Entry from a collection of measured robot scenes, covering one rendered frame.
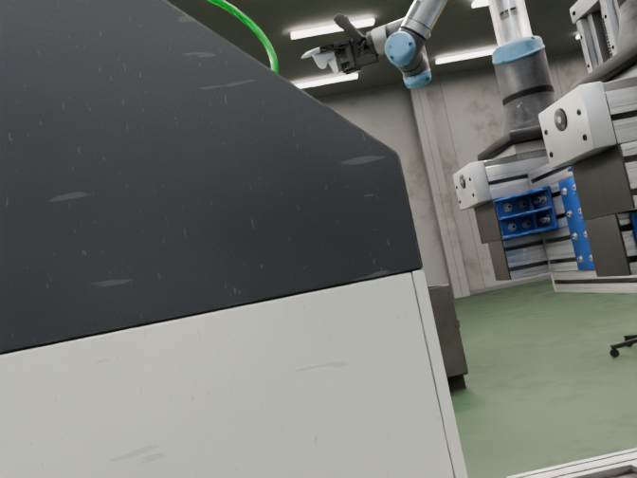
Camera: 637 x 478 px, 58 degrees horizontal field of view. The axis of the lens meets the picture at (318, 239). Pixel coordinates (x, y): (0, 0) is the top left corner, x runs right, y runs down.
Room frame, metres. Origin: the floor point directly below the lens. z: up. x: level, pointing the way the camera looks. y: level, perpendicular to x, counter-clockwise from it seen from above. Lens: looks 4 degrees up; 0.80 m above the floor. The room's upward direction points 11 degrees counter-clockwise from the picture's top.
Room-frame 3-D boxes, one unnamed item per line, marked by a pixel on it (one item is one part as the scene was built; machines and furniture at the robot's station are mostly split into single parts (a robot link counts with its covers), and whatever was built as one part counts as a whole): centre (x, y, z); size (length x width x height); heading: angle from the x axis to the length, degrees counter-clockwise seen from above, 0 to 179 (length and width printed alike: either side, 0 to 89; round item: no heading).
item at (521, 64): (1.35, -0.55, 1.20); 0.13 x 0.12 x 0.14; 158
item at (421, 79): (1.55, -0.35, 1.34); 0.11 x 0.08 x 0.11; 158
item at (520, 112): (1.35, -0.55, 1.09); 0.15 x 0.15 x 0.10
